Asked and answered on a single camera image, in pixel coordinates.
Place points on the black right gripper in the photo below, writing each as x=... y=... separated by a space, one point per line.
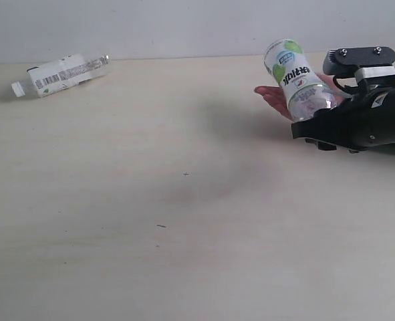
x=357 y=124

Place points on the clear bottle white barcode label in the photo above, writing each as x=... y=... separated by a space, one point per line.
x=62 y=74

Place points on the green apple label bottle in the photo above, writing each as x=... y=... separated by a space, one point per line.
x=305 y=92

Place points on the open human hand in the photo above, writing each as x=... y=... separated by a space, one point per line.
x=274 y=95

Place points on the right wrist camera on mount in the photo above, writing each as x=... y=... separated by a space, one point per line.
x=360 y=69

